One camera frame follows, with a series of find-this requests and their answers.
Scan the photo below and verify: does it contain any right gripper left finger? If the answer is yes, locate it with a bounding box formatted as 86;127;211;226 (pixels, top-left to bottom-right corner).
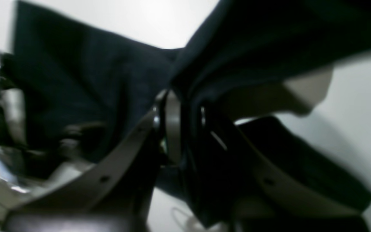
2;91;181;232

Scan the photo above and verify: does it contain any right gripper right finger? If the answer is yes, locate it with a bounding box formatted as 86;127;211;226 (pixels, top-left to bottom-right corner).
198;107;371;232

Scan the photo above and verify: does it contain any black T-shirt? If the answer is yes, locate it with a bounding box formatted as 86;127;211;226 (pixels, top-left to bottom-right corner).
3;0;371;232

